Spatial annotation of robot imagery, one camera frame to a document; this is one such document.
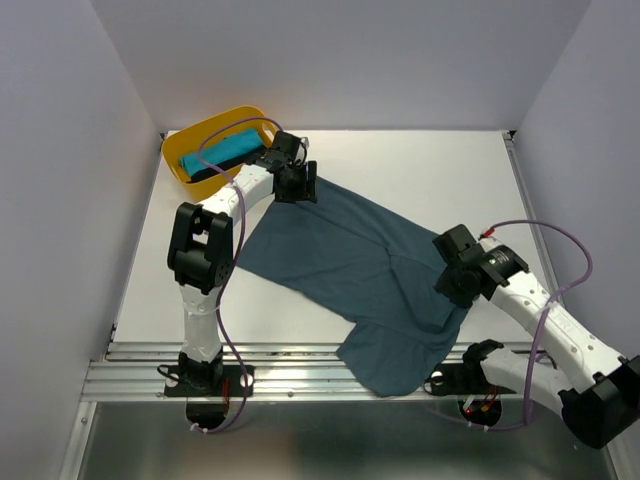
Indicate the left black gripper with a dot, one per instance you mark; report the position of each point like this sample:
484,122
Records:
306,187

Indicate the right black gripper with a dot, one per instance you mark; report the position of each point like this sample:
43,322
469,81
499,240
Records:
444,284

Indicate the dark blue-grey t shirt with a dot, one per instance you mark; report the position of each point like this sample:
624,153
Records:
371,266

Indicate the yellow plastic basket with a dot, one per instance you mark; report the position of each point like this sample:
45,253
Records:
187,140

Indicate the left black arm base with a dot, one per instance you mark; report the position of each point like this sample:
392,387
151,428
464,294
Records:
190,378

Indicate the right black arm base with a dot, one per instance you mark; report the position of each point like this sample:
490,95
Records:
465,376

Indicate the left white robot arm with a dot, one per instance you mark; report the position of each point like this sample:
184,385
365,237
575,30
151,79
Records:
207,238

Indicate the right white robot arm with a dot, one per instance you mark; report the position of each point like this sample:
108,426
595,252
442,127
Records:
596,416

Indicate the rolled black t shirt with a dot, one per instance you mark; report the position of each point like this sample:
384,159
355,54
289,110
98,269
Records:
210,173

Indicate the rolled teal t shirt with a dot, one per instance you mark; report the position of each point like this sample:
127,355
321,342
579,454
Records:
250,136

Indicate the aluminium right side rail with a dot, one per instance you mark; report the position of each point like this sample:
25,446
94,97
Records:
536,230

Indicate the aluminium rail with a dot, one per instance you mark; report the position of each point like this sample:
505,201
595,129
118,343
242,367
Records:
536,230
313,372

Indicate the aluminium front rail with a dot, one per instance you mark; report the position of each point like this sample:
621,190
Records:
313,372

